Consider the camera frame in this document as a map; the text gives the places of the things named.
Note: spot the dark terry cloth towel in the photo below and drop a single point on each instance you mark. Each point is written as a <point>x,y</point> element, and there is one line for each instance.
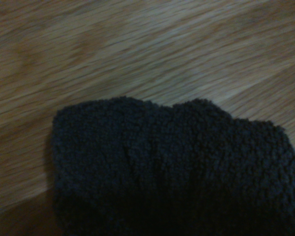
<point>174,172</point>

